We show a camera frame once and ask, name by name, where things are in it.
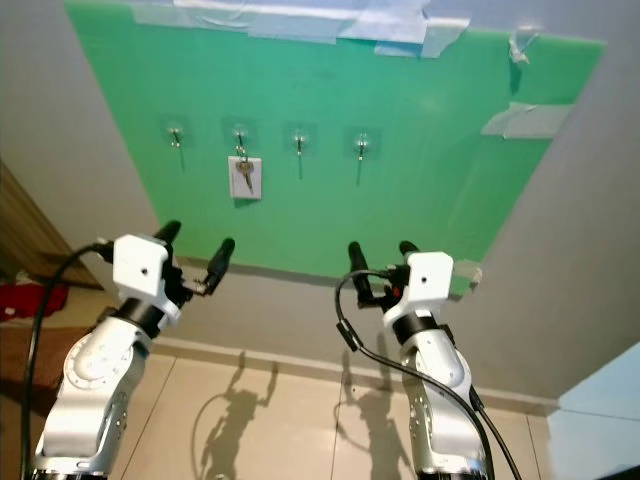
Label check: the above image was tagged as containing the green wall board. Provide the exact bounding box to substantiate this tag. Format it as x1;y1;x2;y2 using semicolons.
63;0;606;297

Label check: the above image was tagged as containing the white furniture corner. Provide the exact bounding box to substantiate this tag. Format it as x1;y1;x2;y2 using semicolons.
547;341;640;480

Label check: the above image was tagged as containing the red cloth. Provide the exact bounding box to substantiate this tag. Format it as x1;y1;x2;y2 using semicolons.
0;283;70;322

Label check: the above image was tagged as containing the brown floor rug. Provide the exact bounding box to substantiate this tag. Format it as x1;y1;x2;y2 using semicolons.
0;324;103;446

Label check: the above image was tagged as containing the crumpled clear tape piece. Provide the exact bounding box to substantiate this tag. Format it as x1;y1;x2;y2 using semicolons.
507;28;542;67

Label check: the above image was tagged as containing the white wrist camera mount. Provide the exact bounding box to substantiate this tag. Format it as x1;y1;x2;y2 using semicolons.
112;234;170;300
382;251;455;320

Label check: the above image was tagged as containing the small clear tape piece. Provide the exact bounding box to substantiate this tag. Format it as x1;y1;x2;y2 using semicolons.
454;259;484;292

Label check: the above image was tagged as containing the white tape patch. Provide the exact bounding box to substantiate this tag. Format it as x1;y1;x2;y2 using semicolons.
480;102;575;140

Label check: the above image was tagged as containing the clear adhesive metal hook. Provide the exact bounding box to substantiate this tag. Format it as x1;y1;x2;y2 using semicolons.
223;118;258;158
344;127;380;163
160;115;194;152
283;123;317;159

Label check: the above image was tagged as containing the brown wooden door frame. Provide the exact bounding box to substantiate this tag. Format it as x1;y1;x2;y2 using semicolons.
0;163;107;292

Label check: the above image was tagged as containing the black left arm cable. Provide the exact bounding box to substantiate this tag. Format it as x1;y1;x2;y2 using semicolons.
30;242;114;473

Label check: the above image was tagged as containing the long translucent tape strip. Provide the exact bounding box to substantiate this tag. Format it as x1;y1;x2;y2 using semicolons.
130;0;471;58

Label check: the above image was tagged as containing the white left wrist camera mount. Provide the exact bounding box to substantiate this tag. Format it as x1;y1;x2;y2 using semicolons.
112;234;170;300

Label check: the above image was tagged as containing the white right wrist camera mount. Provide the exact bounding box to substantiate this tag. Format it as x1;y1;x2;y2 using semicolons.
382;251;455;320

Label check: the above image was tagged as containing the brass key on tag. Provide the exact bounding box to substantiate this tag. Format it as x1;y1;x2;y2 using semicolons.
237;160;256;197

